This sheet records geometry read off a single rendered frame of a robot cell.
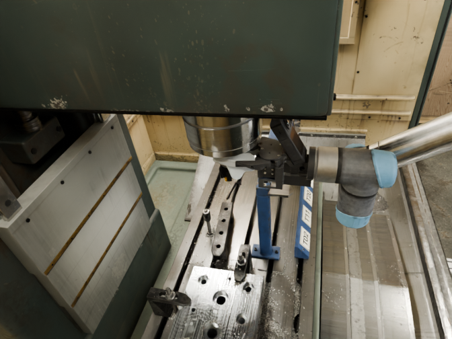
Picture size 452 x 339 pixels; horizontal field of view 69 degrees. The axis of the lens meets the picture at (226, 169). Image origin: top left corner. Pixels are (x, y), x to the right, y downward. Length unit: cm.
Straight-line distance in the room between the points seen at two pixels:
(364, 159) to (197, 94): 35
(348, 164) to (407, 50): 108
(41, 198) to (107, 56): 44
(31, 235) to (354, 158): 72
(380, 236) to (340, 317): 46
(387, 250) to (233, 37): 123
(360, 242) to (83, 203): 108
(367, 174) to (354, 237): 86
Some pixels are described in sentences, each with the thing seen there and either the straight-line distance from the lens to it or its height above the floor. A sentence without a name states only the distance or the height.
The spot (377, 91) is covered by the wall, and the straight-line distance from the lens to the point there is 177.
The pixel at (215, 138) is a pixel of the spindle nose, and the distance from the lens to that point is 61.
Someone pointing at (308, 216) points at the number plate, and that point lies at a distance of 131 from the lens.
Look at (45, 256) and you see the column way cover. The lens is 93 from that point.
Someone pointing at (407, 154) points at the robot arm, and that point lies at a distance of 83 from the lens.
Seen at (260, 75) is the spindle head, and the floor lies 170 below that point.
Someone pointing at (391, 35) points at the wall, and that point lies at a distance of 168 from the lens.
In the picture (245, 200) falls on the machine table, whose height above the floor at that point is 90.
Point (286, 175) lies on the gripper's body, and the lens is 72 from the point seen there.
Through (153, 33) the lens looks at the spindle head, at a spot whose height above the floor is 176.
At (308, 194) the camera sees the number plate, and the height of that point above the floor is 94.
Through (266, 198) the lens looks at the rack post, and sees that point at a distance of 101.
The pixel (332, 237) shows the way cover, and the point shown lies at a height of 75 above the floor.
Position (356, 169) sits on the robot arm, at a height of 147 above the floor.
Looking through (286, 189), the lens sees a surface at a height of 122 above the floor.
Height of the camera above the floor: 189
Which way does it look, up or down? 39 degrees down
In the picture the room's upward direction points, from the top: 8 degrees counter-clockwise
